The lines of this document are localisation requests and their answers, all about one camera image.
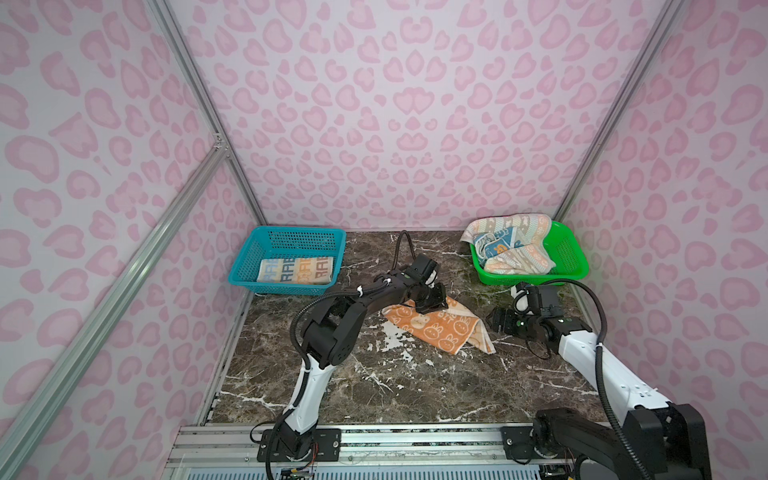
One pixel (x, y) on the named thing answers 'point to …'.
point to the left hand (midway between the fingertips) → (453, 301)
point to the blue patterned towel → (492, 243)
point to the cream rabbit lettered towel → (303, 270)
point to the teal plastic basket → (253, 244)
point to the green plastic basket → (565, 250)
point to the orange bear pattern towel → (451, 329)
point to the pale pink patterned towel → (533, 258)
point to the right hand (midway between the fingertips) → (500, 319)
